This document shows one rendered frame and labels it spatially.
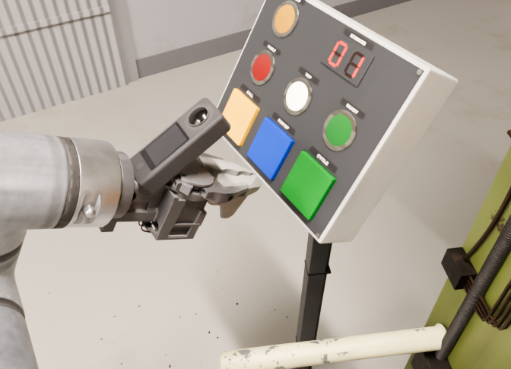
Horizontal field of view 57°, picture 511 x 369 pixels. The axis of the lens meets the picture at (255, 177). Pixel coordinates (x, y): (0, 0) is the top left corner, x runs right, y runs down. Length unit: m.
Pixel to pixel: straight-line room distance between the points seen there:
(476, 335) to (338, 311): 0.87
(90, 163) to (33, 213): 0.07
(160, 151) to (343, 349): 0.60
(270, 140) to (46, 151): 0.39
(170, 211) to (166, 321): 1.24
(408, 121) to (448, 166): 1.78
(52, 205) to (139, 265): 1.46
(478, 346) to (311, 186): 0.44
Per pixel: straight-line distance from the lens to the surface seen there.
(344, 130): 0.67
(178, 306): 1.77
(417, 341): 1.01
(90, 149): 0.48
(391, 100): 0.64
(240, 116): 0.82
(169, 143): 0.51
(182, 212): 0.55
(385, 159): 0.66
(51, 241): 2.09
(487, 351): 0.94
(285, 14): 0.79
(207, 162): 0.59
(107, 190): 0.47
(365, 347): 0.98
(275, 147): 0.74
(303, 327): 1.29
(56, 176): 0.45
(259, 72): 0.80
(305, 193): 0.70
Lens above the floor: 1.49
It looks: 43 degrees down
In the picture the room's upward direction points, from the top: straight up
